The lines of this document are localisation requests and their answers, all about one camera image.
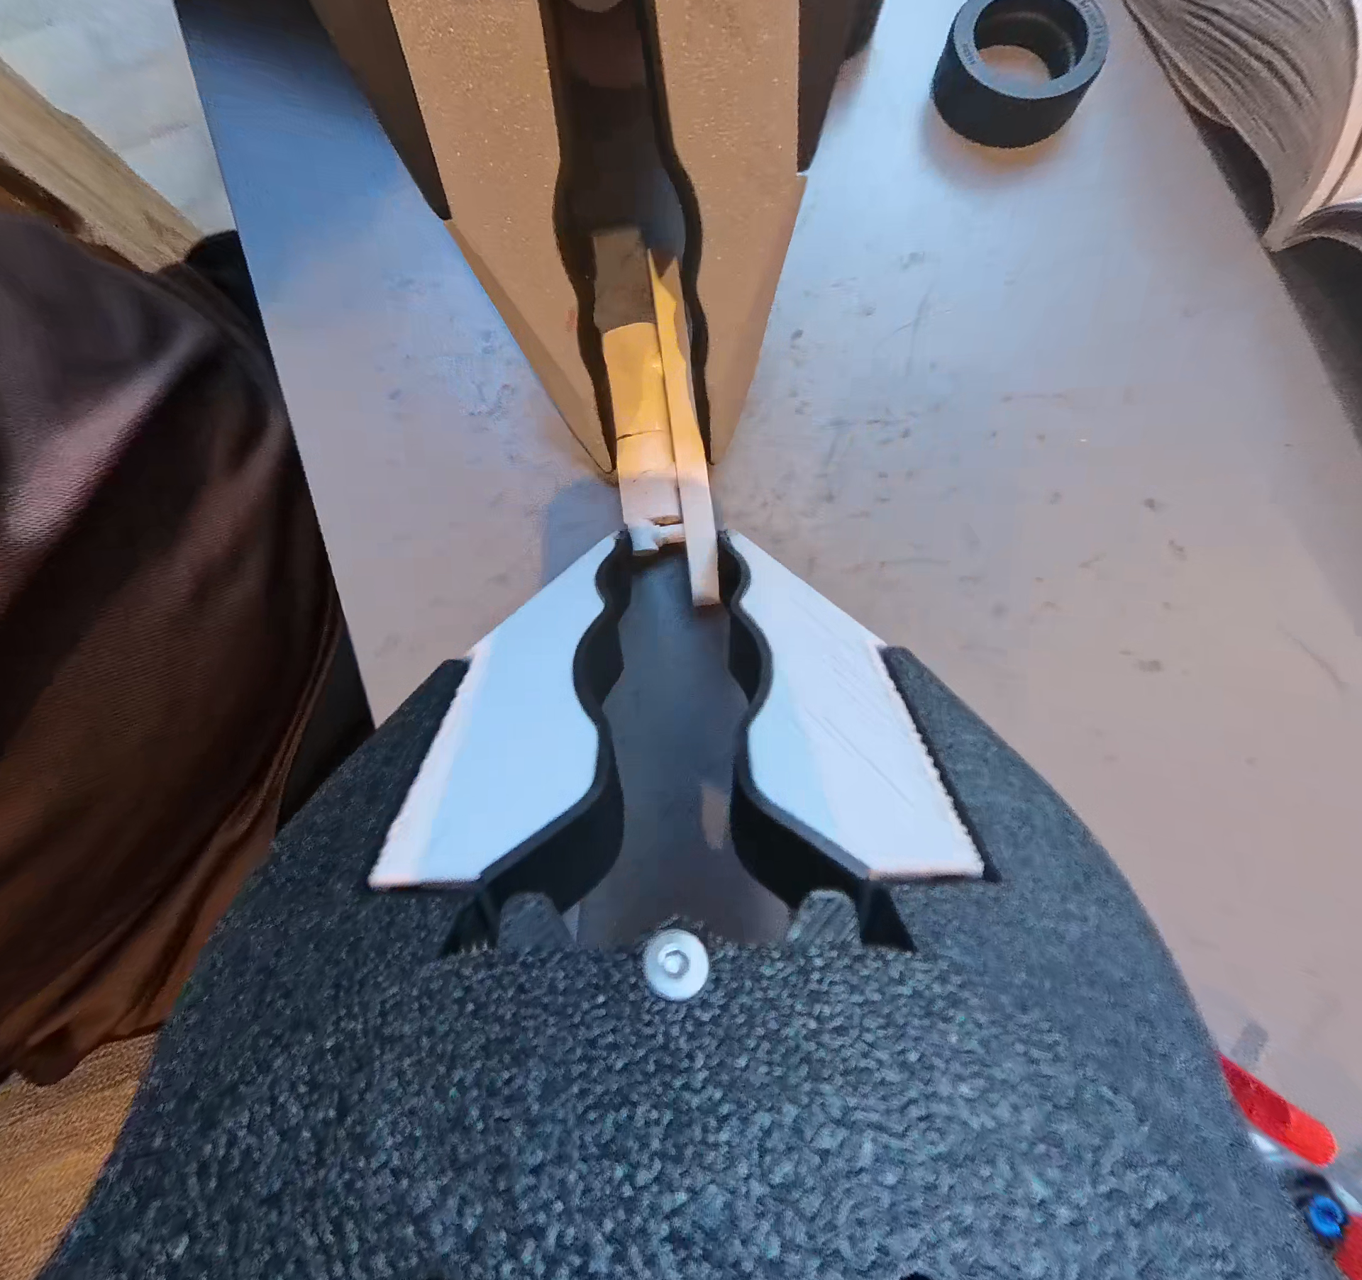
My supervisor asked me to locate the red white brick vehicle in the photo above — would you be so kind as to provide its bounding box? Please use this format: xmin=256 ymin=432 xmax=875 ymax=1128
xmin=1219 ymin=1049 xmax=1362 ymax=1251

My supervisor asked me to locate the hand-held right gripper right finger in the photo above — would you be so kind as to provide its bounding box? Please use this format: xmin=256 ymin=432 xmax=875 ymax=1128
xmin=721 ymin=530 xmax=988 ymax=895

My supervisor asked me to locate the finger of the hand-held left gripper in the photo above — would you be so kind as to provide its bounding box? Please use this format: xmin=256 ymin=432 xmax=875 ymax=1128
xmin=639 ymin=0 xmax=818 ymax=467
xmin=365 ymin=0 xmax=621 ymax=476

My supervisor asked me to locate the grey desk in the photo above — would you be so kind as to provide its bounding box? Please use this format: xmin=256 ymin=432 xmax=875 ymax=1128
xmin=160 ymin=0 xmax=1362 ymax=1136

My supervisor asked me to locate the person's brown shirt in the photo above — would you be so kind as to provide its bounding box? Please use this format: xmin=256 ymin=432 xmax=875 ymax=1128
xmin=0 ymin=183 xmax=345 ymax=1094

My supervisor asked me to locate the open white instruction booklet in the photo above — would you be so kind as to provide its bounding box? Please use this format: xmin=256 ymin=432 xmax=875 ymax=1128
xmin=1074 ymin=0 xmax=1362 ymax=256

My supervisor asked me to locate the wooden side panel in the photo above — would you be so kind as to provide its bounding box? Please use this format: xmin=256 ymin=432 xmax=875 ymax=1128
xmin=0 ymin=56 xmax=207 ymax=271

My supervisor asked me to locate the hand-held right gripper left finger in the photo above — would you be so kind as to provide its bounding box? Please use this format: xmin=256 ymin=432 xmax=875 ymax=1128
xmin=365 ymin=530 xmax=624 ymax=900

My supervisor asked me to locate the white toy beam brick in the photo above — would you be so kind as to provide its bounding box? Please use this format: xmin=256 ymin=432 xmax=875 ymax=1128
xmin=589 ymin=224 xmax=687 ymax=527

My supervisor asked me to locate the long white toy beam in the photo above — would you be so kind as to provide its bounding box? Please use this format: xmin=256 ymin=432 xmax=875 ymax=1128
xmin=641 ymin=248 xmax=724 ymax=606

